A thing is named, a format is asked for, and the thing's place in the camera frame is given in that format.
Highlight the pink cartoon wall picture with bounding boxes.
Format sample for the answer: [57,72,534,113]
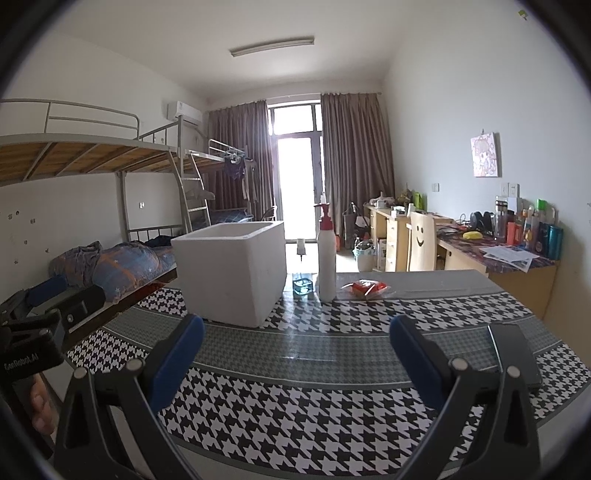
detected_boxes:
[471,133,500,177]

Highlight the blue orange patterned quilt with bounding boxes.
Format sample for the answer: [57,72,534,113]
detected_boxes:
[48,242,160,303]

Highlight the small metal bunk bed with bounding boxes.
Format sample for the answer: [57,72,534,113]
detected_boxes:
[185,138,278,232]

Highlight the wooden desk dark patterned top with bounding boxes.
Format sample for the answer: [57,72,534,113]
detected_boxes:
[436,228,559,319]

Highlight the white air conditioner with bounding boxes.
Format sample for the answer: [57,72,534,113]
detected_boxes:
[167,100,203,125]

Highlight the blue spray bottle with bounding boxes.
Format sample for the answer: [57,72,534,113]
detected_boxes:
[292,239,317,297]

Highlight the red snack packet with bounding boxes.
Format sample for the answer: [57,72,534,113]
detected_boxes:
[341,279,393,301]

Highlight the white trash bin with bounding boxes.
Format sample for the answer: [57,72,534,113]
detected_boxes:
[353,242,377,272]

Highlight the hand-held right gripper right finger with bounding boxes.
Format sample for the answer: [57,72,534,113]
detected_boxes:
[389,315,541,480]

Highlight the white foam box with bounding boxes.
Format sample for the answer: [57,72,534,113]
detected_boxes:
[171,220,287,328]

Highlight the wooden chair smiley face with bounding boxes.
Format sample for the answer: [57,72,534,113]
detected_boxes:
[406,211,437,272]

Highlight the blue plaid bedding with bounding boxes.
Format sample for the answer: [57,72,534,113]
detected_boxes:
[210,208,254,227]

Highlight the large metal bunk bed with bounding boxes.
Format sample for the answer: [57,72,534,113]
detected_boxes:
[0,99,204,301]

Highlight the houndstooth tablecloth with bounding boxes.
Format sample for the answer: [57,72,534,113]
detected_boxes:
[67,272,591,467]

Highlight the dark smartphone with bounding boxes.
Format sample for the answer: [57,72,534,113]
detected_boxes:
[487,323,544,391]

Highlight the brown curtain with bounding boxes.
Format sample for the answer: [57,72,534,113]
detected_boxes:
[321,92,395,252]
[205,100,275,222]

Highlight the row of toiletry bottles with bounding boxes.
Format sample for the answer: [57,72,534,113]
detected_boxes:
[494,196,564,259]

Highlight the printed paper sheets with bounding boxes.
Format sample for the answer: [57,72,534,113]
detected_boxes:
[479,244,534,271]

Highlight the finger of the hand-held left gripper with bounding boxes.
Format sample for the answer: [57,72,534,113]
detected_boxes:
[0,276,69,326]

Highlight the metal bed ladder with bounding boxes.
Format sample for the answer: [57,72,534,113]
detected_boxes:
[171,150,213,232]

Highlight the hanging dark clothes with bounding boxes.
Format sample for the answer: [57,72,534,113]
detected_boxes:
[222,154,254,201]

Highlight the white pump bottle red top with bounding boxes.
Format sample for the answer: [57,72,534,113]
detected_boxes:
[314,203,338,303]

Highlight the person's left hand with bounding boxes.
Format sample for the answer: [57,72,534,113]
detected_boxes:
[30,374,61,437]

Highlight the glass balcony door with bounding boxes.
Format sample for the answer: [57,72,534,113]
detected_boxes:
[268,102,324,241]

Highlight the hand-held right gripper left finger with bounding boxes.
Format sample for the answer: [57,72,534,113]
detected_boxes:
[54,314,206,480]

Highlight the ceiling tube light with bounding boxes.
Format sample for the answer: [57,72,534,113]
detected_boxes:
[229,37,315,58]

